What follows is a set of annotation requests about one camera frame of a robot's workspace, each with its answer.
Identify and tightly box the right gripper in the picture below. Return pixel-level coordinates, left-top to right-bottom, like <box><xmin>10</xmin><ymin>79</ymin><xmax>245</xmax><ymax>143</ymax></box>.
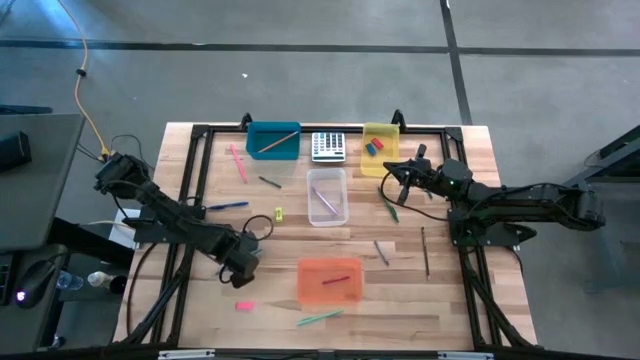
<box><xmin>383</xmin><ymin>143</ymin><xmax>445</xmax><ymax>206</ymax></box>

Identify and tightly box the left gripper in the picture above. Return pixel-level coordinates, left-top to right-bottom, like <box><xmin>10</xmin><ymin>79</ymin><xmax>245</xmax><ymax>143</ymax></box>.
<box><xmin>212</xmin><ymin>230</ymin><xmax>262</xmax><ymax>290</ymax></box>

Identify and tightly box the yellow translucent plastic bin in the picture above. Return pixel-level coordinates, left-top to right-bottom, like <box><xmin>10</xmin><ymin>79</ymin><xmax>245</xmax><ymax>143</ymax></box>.
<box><xmin>360</xmin><ymin>122</ymin><xmax>401</xmax><ymax>179</ymax></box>

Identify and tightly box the green pen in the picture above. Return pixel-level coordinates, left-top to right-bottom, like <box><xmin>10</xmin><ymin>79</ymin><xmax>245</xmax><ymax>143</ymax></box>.
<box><xmin>377</xmin><ymin>186</ymin><xmax>400</xmax><ymax>224</ymax></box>

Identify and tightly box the grey desk calculator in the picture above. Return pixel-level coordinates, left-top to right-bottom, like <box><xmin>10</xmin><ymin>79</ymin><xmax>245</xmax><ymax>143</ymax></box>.
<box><xmin>310</xmin><ymin>131</ymin><xmax>347</xmax><ymax>163</ymax></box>

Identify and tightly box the purple pen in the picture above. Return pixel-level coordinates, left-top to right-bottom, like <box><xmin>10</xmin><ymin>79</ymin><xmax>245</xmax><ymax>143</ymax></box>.
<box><xmin>312</xmin><ymin>185</ymin><xmax>340</xmax><ymax>216</ymax></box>

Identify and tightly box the teal plastic bin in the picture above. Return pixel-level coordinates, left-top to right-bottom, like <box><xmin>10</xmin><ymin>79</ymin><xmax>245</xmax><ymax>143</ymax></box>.
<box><xmin>245</xmin><ymin>120</ymin><xmax>302</xmax><ymax>161</ymax></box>

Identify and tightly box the dark thin pencil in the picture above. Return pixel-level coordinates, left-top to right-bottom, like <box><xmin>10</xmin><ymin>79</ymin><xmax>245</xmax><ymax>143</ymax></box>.
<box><xmin>420</xmin><ymin>226</ymin><xmax>431</xmax><ymax>281</ymax></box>

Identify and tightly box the clear plastic bin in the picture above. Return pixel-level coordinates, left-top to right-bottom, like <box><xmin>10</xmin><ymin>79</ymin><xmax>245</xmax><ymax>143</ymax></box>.
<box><xmin>306</xmin><ymin>167</ymin><xmax>350</xmax><ymax>228</ymax></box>

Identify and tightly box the orange translucent plastic bin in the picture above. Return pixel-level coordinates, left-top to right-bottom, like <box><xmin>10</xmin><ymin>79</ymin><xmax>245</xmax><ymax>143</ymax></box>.
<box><xmin>296</xmin><ymin>257</ymin><xmax>364</xmax><ymax>305</ymax></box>

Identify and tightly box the white paper sheet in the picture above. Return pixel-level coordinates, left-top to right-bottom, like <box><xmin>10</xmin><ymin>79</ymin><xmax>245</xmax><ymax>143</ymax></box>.
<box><xmin>110</xmin><ymin>207</ymin><xmax>142</xmax><ymax>250</ymax></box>

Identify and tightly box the white bottle black cap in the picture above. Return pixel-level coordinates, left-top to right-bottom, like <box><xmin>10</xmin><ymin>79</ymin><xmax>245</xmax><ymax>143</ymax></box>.
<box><xmin>87</xmin><ymin>270</ymin><xmax>129</xmax><ymax>295</ymax></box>

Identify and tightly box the clear water bottle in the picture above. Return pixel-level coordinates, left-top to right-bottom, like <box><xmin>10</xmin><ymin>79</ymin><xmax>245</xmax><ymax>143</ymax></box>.
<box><xmin>55</xmin><ymin>270</ymin><xmax>85</xmax><ymax>292</ymax></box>

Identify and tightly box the grey desk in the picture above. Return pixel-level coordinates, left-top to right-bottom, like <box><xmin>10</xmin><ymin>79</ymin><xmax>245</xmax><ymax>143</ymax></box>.
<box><xmin>0</xmin><ymin>113</ymin><xmax>86</xmax><ymax>251</ymax></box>

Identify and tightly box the black computer mouse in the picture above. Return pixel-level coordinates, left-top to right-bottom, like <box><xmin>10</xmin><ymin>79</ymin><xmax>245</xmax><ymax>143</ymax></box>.
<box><xmin>14</xmin><ymin>258</ymin><xmax>57</xmax><ymax>310</ymax></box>

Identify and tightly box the grey metal cart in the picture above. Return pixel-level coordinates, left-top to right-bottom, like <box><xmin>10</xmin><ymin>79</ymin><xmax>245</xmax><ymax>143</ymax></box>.
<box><xmin>582</xmin><ymin>124</ymin><xmax>640</xmax><ymax>295</ymax></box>

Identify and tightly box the dark low desk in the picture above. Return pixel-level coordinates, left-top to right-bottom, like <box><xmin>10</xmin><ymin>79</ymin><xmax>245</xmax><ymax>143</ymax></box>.
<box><xmin>0</xmin><ymin>243</ymin><xmax>69</xmax><ymax>354</ymax></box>

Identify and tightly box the black keyboard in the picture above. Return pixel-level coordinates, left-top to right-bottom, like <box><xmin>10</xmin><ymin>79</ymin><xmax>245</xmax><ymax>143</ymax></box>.
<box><xmin>0</xmin><ymin>252</ymin><xmax>14</xmax><ymax>307</ymax></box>

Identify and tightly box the black speaker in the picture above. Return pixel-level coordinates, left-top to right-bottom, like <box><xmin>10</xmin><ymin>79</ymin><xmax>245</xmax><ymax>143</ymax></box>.
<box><xmin>0</xmin><ymin>130</ymin><xmax>32</xmax><ymax>174</ymax></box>

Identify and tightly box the black floor bar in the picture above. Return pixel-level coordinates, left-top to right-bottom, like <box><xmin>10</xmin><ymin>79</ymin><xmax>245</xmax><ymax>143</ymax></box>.
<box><xmin>0</xmin><ymin>104</ymin><xmax>54</xmax><ymax>116</ymax></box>

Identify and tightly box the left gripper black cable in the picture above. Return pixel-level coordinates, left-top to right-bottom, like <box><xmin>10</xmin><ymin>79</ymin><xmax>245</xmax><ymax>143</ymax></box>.
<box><xmin>241</xmin><ymin>213</ymin><xmax>276</xmax><ymax>243</ymax></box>

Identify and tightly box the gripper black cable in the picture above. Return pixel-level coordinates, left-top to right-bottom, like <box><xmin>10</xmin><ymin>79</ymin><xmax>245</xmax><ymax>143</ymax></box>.
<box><xmin>241</xmin><ymin>213</ymin><xmax>276</xmax><ymax>243</ymax></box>
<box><xmin>379</xmin><ymin>169</ymin><xmax>454</xmax><ymax>224</ymax></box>

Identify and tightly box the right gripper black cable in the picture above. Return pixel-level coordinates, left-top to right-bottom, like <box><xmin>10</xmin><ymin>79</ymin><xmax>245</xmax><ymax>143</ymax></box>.
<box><xmin>379</xmin><ymin>169</ymin><xmax>454</xmax><ymax>224</ymax></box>

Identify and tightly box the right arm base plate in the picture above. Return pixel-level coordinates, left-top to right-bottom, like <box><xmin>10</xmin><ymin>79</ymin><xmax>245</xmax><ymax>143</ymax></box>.
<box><xmin>448</xmin><ymin>205</ymin><xmax>539</xmax><ymax>247</ymax></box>

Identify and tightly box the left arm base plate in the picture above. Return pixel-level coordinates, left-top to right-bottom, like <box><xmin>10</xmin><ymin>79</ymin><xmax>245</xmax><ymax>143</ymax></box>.
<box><xmin>133</xmin><ymin>203</ymin><xmax>207</xmax><ymax>245</ymax></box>

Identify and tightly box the silver metal bracket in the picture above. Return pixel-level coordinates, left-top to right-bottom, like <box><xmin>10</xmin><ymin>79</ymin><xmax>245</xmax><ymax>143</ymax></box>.
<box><xmin>157</xmin><ymin>349</ymin><xmax>216</xmax><ymax>360</ymax></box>
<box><xmin>437</xmin><ymin>350</ymin><xmax>495</xmax><ymax>360</ymax></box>

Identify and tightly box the black aluminium table frame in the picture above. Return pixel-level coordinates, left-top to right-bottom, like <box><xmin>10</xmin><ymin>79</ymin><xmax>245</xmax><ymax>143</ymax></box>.
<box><xmin>117</xmin><ymin>122</ymin><xmax>539</xmax><ymax>351</ymax></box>

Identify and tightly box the white cable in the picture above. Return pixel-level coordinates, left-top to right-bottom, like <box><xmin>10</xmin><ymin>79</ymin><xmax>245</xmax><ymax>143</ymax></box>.
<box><xmin>89</xmin><ymin>218</ymin><xmax>137</xmax><ymax>230</ymax></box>

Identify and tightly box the thin black floor cable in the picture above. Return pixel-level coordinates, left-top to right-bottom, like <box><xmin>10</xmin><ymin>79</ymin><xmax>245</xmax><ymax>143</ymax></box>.
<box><xmin>74</xmin><ymin>133</ymin><xmax>157</xmax><ymax>174</ymax></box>

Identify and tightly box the yellow extension cord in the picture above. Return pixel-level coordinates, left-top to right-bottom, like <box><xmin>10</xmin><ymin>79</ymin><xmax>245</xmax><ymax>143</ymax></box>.
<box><xmin>55</xmin><ymin>0</ymin><xmax>120</xmax><ymax>166</ymax></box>

